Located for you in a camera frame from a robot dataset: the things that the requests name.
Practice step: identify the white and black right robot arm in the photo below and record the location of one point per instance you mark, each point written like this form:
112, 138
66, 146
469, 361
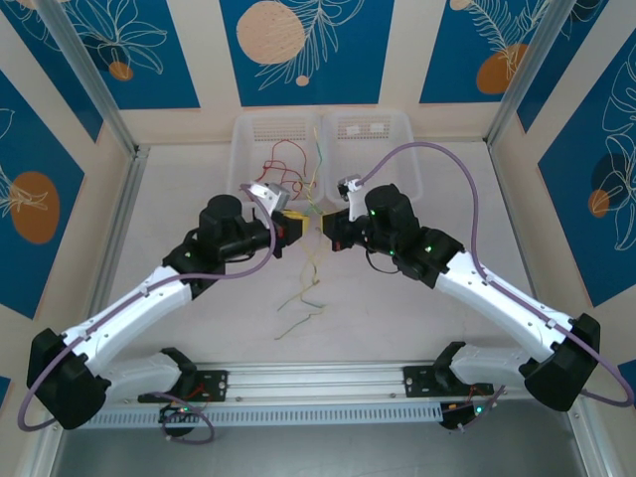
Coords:
507, 303

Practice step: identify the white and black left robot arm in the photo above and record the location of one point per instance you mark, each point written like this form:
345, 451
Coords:
129, 308

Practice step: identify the white perforated basket with stickers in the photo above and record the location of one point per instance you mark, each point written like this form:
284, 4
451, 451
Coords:
392, 169

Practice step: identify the white perforated plastic basket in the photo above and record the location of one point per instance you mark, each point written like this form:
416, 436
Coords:
248, 149

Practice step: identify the white sticker label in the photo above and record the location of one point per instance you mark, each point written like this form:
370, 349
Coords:
349, 130
378, 127

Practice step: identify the black mounting plate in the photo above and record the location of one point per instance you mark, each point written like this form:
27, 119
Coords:
213, 385
420, 381

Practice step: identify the aluminium frame side rail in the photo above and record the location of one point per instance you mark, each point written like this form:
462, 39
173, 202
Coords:
119, 223
517, 223

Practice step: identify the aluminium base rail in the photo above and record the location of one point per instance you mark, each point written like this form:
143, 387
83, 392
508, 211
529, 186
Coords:
318, 380

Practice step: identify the aluminium frame post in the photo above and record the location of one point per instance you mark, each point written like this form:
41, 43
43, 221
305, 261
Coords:
89, 74
526, 74

